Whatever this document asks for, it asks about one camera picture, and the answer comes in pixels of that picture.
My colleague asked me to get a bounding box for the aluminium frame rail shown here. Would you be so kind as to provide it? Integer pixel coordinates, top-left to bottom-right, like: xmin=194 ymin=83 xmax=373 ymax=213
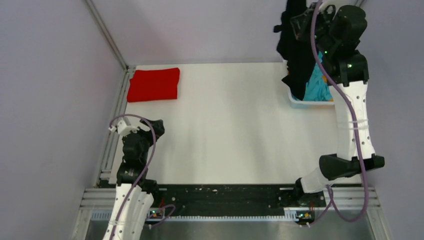
xmin=84 ymin=0 xmax=129 ymax=188

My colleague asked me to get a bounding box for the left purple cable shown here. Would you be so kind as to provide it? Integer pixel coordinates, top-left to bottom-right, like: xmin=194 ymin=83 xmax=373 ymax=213
xmin=108 ymin=114 xmax=176 ymax=240

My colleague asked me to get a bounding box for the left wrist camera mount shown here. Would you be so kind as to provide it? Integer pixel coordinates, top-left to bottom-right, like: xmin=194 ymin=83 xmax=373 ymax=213
xmin=108 ymin=116 xmax=139 ymax=137

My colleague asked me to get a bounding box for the folded red t shirt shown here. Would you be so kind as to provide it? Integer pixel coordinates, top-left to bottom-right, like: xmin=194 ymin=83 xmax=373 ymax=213
xmin=126 ymin=67 xmax=180 ymax=103

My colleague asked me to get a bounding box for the black t shirt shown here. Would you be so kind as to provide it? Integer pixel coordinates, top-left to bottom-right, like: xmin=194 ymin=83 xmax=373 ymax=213
xmin=273 ymin=0 xmax=315 ymax=100

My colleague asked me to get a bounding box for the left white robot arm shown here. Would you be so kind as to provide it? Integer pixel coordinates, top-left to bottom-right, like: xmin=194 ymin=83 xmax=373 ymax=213
xmin=103 ymin=114 xmax=165 ymax=240

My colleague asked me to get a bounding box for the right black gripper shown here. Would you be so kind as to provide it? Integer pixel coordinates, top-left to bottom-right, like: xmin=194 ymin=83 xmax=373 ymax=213
xmin=292 ymin=2 xmax=336 ymax=55

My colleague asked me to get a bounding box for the white plastic laundry basket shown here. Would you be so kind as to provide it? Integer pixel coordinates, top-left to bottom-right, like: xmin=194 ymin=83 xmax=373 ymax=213
xmin=282 ymin=67 xmax=334 ymax=109

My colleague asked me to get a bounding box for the light blue t shirt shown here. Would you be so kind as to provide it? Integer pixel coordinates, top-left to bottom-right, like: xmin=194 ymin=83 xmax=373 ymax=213
xmin=303 ymin=63 xmax=333 ymax=102

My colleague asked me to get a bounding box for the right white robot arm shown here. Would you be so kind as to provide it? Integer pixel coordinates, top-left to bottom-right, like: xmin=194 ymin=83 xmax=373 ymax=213
xmin=290 ymin=2 xmax=385 ymax=206

